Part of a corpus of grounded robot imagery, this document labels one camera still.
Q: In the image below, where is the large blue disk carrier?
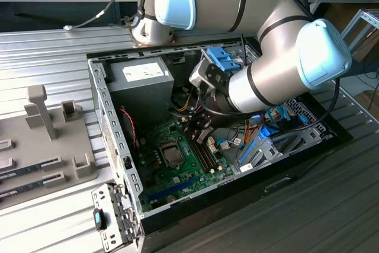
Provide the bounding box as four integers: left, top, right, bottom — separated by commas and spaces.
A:
207, 46, 242, 73

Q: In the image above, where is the blue plastic card latch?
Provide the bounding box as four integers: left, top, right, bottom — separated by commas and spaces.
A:
238, 137, 261, 166

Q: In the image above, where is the yellow wire bundle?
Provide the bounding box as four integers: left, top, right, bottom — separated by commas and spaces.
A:
176, 100, 191, 114

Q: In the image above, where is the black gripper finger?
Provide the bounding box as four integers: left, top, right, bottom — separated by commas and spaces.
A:
182, 124, 198, 143
195, 122, 213, 145

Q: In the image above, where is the black open PC case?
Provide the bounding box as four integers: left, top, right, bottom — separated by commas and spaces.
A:
85, 36, 355, 253

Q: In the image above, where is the green motherboard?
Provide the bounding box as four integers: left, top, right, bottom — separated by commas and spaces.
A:
137, 116, 237, 212

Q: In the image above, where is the black camera bracket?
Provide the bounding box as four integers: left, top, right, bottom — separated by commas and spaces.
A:
205, 62, 231, 94

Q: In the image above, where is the blue flat data wire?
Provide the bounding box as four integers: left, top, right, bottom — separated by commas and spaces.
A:
265, 104, 291, 121

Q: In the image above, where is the brown cardboard carton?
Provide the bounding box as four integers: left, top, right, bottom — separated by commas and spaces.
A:
354, 89, 379, 116

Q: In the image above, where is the brown cardboard sheet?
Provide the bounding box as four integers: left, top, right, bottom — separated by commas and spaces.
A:
351, 27, 379, 63

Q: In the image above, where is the blue expansion slot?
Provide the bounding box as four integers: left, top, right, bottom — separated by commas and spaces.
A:
147, 175, 197, 203

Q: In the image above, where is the black RAM slot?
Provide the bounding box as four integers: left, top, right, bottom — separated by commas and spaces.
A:
197, 140, 219, 171
191, 142, 213, 174

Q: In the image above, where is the dark RAM stick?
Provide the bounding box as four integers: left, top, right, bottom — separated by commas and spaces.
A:
0, 180, 48, 200
0, 162, 45, 180

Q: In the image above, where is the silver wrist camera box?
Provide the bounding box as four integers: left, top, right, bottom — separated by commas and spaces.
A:
188, 59, 214, 94

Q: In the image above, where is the grey power supply unit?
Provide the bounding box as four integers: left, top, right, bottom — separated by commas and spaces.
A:
106, 56, 175, 115

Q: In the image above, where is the blue wire white plug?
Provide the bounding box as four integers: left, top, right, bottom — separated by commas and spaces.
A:
217, 137, 238, 150

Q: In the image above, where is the orange wire bundle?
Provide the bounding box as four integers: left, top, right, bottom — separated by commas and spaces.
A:
229, 119, 264, 148

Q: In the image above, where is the grey parts rack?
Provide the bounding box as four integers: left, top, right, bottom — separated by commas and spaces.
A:
0, 84, 100, 210

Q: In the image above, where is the silver rear slot bracket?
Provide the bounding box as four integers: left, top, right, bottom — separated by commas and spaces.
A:
91, 182, 143, 251

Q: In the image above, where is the red black twisted wire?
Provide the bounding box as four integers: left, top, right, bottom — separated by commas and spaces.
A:
119, 105, 139, 150

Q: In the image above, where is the aluminium profile frame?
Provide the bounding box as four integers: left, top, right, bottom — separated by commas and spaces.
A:
340, 8, 379, 55

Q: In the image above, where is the grey metal drive cage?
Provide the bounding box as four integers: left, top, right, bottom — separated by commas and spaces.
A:
201, 41, 262, 67

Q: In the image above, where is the grey metal disk bay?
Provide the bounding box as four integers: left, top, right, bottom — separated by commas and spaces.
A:
236, 122, 335, 174

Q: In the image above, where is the black latch teal button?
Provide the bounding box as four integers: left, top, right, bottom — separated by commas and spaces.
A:
93, 209, 108, 231

